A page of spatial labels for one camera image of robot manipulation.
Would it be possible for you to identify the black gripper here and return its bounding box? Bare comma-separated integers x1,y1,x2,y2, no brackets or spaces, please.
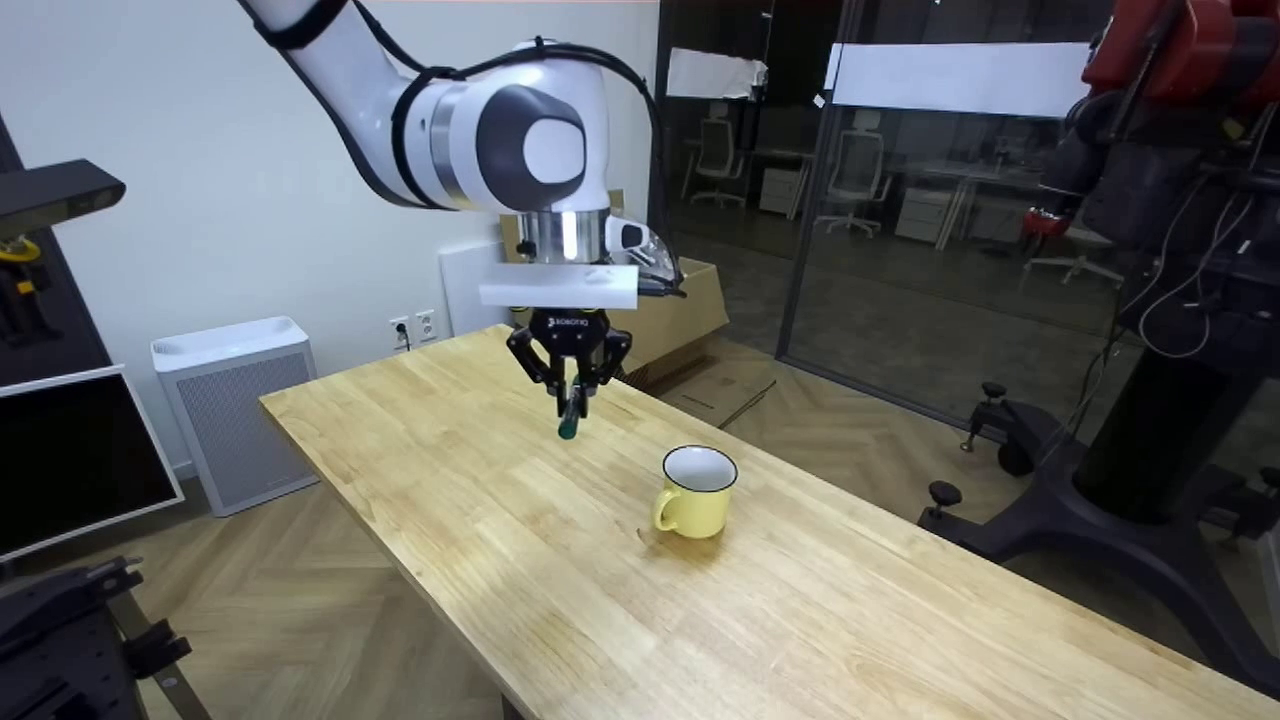
504,304,636,420

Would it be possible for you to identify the black marker green cap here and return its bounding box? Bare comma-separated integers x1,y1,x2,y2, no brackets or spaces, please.
552,376,591,446

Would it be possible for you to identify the yellow enamel cup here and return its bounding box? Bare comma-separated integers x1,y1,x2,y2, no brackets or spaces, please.
648,441,743,545

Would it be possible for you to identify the large brown cardboard box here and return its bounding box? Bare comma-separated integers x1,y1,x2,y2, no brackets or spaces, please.
610,252,734,393

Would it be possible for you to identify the flat brown cardboard box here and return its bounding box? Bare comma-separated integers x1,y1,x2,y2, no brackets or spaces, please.
655,338,780,432

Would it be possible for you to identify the grey office chair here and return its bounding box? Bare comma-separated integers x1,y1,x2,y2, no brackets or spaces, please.
683,99,751,218
811,111,897,245

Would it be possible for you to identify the small white board panel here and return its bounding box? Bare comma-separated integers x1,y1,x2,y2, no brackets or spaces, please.
662,46,770,106

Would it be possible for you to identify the white air purifier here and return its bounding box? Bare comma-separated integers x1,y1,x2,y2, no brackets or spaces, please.
146,312,324,521

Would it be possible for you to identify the wide white board panel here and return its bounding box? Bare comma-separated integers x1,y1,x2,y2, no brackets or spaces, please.
811,35,1100,125

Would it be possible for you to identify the red office chair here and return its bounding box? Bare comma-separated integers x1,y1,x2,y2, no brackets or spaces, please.
1015,195,1123,292

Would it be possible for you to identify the black shelf rack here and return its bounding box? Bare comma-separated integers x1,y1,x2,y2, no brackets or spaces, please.
0,118,130,393

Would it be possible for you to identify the small yellow tool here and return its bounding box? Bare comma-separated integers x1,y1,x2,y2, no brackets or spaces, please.
0,233,48,271

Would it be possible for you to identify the black perforated breadboard table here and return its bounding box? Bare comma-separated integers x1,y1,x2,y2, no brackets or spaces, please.
0,557,211,720

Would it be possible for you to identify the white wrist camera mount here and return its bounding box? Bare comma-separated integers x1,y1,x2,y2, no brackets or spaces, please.
477,255,645,317

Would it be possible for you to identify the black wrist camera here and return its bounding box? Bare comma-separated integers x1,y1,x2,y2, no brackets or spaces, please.
605,212,690,302

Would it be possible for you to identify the black glass door frame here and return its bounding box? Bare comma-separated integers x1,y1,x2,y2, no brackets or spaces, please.
775,0,873,367

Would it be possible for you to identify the black monitor white frame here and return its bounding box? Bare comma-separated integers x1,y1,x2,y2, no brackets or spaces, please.
0,364,189,567

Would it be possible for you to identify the black pedestal robot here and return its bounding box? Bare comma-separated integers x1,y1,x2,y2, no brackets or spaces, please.
917,0,1280,702

